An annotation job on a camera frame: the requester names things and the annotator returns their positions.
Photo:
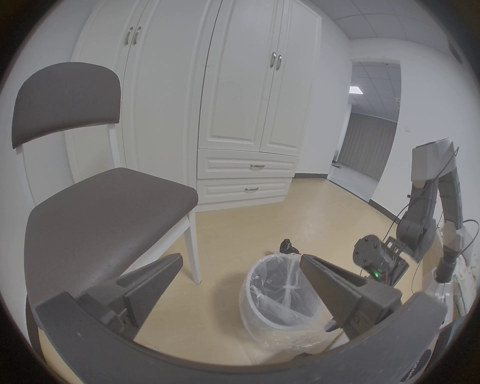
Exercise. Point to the crumpled black plastic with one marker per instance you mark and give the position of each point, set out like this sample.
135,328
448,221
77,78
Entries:
288,246

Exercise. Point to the white wardrobe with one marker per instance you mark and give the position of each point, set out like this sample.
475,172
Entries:
240,93

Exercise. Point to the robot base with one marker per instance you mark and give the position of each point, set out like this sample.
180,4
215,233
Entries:
444,290

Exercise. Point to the grey curtain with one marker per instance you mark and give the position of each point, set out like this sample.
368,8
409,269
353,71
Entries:
369,146

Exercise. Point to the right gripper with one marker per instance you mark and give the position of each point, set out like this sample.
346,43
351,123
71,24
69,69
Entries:
397,272

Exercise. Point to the clear plastic bag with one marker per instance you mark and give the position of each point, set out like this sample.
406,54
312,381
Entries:
296,339

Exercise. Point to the grey white chair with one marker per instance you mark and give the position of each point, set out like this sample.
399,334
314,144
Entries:
105,217

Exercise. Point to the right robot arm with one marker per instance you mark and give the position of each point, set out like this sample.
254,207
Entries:
423,165

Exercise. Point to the ceiling light panel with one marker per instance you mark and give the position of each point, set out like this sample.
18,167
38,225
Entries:
355,89

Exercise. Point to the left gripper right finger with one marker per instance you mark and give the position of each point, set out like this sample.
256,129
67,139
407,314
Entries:
337,292

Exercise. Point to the pale grey trash bin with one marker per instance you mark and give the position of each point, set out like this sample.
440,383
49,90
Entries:
249,300

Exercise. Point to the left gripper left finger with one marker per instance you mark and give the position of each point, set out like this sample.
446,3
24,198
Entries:
146,285

